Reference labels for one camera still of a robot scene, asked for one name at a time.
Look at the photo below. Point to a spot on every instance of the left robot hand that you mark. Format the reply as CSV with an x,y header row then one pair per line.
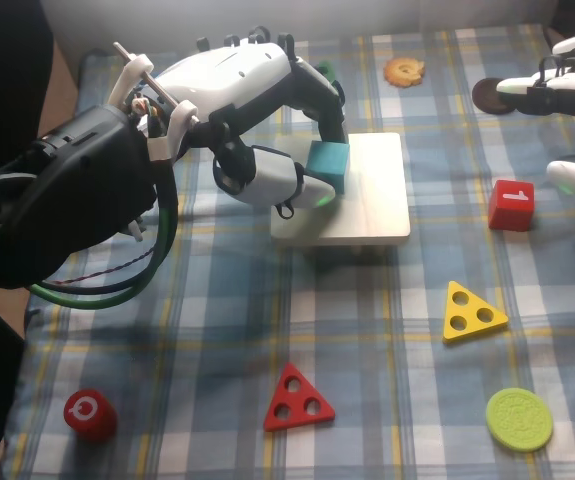
x,y
237,75

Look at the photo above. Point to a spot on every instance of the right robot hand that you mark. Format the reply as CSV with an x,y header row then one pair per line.
x,y
567,85

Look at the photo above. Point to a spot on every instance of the blue wooden cube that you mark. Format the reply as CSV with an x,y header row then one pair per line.
x,y
327,165

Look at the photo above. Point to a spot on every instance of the red cube with numeral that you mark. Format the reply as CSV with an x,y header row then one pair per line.
x,y
511,207

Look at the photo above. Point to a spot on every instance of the green triangle with holes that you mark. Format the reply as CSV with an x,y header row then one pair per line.
x,y
325,69

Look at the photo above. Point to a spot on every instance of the yellow triangle with holes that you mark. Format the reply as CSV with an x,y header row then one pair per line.
x,y
469,310

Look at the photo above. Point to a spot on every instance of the red triangle with holes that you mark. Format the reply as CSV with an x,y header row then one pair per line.
x,y
297,400

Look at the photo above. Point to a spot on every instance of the brown round toy cookie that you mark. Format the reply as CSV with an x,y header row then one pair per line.
x,y
484,95

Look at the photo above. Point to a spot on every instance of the tan toy cookie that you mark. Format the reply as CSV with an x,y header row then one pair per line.
x,y
397,75

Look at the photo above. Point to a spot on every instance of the small wooden table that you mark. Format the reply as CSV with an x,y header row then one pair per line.
x,y
377,200

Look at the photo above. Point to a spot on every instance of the blue plaid tablecloth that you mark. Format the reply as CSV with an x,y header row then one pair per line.
x,y
217,350

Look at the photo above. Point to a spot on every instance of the green round toy cookie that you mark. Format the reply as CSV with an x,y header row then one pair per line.
x,y
519,420

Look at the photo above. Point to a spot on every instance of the red wooden cylinder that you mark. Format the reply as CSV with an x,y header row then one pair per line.
x,y
91,415

